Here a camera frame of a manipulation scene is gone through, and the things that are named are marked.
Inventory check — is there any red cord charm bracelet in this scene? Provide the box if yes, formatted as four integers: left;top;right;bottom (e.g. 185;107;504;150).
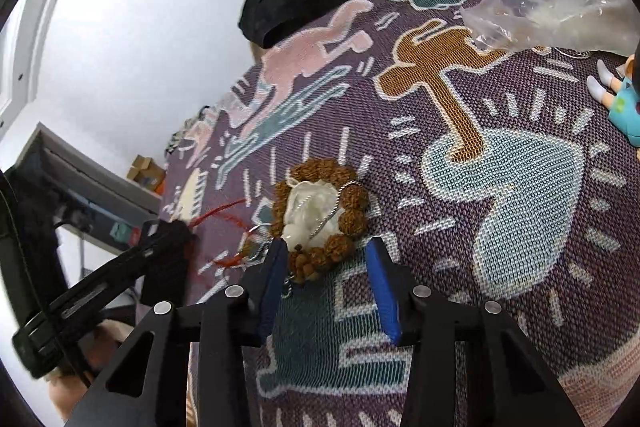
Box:
188;198;266;270

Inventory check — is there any white translucent pouch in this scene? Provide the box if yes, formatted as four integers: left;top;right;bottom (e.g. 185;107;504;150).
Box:
282;178;344;253

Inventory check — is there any person's left hand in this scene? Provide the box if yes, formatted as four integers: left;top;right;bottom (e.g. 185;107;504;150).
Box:
44;320;134;421

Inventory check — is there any cardboard box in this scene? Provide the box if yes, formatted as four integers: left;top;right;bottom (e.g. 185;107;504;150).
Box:
126;155;166;195

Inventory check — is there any black shoe rack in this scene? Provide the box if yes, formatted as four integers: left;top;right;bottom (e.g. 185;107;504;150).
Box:
164;105;210;159

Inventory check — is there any purple patterned woven blanket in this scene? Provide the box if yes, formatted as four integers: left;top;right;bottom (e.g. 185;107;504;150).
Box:
162;0;639;426

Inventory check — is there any black haired doll figure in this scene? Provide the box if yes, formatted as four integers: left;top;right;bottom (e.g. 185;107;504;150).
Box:
587;54;640;148

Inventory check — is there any clear plastic bag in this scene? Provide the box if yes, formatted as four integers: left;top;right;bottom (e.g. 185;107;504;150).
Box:
462;0;639;56

